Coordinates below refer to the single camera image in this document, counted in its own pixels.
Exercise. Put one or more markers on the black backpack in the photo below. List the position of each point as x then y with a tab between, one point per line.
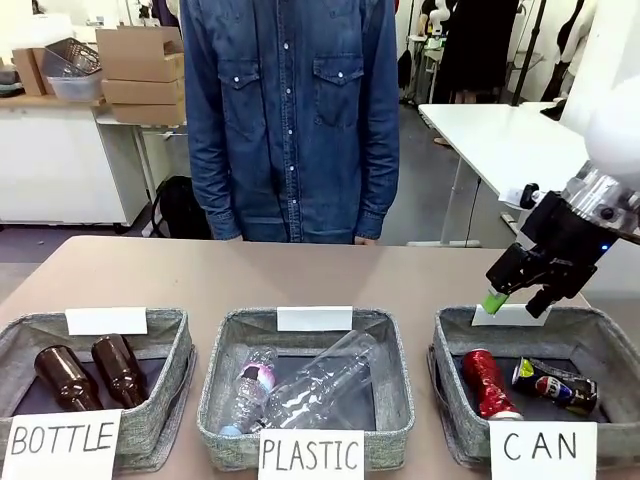
175	210

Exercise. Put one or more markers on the flat cardboard box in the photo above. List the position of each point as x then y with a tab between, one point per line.
142	90
147	112

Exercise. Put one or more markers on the background person in black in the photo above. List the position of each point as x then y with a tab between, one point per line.
475	45

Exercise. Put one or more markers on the brown glass bottle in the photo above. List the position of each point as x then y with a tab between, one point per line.
120	370
67	380

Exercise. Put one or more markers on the grey fabric basket bottle sign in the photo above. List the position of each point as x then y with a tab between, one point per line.
165	350

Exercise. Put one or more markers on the crushed blue Pepsi can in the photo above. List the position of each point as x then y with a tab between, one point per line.
560	387

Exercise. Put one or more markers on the paper sign PLASTIC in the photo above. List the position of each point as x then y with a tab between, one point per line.
310	455

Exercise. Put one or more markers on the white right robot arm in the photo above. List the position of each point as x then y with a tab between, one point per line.
612	100

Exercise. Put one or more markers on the white cabinet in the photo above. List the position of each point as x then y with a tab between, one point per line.
50	160

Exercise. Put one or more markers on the person's left hand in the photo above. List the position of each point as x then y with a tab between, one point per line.
366	241

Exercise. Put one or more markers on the open cardboard box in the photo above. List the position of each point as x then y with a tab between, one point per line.
137	50

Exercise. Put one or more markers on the paper sign CAN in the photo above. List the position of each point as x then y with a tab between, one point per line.
542	447

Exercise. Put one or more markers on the person's right forearm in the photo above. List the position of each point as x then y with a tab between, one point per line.
212	190

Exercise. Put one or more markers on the paper sign BOTTLE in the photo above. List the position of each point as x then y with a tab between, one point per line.
60	442

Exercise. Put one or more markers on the person in denim shirt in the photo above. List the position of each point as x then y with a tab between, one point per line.
290	125

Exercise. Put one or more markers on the grey fabric basket can sign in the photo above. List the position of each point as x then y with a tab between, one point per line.
575	340

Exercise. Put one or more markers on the large clear plastic bottle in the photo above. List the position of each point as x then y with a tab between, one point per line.
330	375

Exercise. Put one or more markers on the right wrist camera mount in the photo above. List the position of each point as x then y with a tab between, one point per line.
520	196

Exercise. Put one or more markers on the white desk under boxes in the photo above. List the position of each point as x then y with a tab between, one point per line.
150	130

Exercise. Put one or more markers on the white background table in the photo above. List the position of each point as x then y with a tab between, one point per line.
500	130

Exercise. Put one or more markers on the small plastic bottle blue cap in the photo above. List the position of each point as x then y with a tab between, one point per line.
252	385

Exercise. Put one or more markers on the red drink can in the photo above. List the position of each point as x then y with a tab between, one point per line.
490	385

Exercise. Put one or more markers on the clear plastic bin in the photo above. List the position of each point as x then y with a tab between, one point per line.
75	86

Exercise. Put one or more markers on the small cardboard box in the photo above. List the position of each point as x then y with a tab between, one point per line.
30	70

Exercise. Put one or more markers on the black tripod stand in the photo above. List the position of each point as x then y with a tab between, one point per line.
530	50

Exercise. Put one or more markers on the blank white card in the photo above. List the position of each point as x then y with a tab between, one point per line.
314	318
106	321
512	317

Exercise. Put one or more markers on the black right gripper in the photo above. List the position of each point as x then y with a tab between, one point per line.
565	240

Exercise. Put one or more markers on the black mesh basket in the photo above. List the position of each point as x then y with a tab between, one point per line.
72	57

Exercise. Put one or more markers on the grey fabric basket plastic sign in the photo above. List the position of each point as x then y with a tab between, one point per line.
230	350

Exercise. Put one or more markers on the person's left forearm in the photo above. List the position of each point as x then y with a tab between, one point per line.
372	190

